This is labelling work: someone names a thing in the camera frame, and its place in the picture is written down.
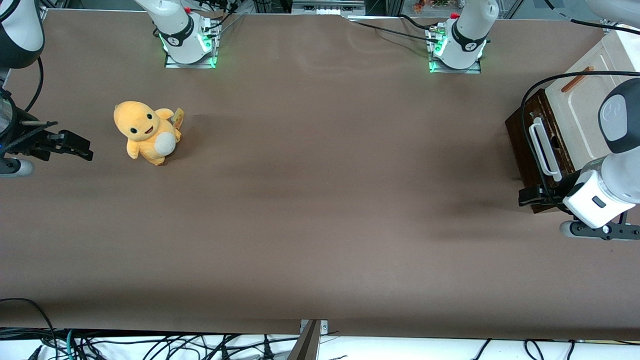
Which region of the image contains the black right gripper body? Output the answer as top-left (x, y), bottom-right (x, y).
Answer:
top-left (0, 92), bottom-right (60, 162)

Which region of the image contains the white drawer handle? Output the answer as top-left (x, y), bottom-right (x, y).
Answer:
top-left (528, 116), bottom-right (563, 183)

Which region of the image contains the dark brown wooden drawer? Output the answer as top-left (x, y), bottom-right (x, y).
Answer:
top-left (505, 89), bottom-right (585, 215)

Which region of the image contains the orange plush toy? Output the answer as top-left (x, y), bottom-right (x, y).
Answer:
top-left (113, 100), bottom-right (185, 167)

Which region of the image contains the white cabinet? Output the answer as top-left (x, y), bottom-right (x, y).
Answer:
top-left (544, 24), bottom-right (640, 173)

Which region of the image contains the brown table cover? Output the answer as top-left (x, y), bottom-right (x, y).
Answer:
top-left (0, 9), bottom-right (640, 342)

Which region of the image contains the grey power strip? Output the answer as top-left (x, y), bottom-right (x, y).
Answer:
top-left (291, 0), bottom-right (367, 16)

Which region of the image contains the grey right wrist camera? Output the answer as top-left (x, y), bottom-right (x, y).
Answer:
top-left (0, 157), bottom-right (35, 178)

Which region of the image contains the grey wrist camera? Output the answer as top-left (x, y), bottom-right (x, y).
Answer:
top-left (0, 157), bottom-right (35, 178)
top-left (559, 219), bottom-right (640, 242)

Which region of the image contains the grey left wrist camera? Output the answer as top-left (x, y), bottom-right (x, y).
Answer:
top-left (559, 219), bottom-right (640, 242)

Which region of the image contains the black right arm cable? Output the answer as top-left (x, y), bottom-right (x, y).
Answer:
top-left (24, 56), bottom-right (45, 114)

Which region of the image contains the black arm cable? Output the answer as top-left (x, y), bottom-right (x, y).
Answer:
top-left (24, 56), bottom-right (45, 114)
top-left (521, 70), bottom-right (640, 212)

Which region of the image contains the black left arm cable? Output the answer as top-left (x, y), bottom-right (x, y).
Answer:
top-left (521, 70), bottom-right (640, 212)

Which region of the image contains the orange-brown cabinet handle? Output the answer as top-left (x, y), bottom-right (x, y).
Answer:
top-left (560, 65), bottom-right (595, 94)

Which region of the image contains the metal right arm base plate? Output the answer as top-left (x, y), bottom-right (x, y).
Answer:
top-left (164, 20), bottom-right (219, 70)

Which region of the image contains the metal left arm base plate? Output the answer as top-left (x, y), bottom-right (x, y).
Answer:
top-left (427, 25), bottom-right (483, 75)

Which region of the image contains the black looped cable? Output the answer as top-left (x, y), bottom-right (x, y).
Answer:
top-left (0, 298), bottom-right (60, 360)

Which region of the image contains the black cable on table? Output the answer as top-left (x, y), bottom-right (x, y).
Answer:
top-left (398, 13), bottom-right (441, 33)
top-left (347, 21), bottom-right (438, 44)

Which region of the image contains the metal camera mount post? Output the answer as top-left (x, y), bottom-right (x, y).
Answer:
top-left (287, 319), bottom-right (330, 360)

